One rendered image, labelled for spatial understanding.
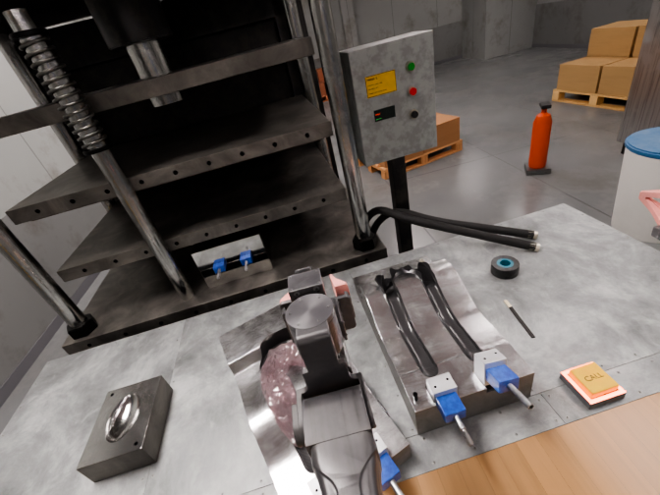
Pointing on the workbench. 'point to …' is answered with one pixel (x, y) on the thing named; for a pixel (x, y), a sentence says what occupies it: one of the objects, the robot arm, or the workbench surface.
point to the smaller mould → (127, 430)
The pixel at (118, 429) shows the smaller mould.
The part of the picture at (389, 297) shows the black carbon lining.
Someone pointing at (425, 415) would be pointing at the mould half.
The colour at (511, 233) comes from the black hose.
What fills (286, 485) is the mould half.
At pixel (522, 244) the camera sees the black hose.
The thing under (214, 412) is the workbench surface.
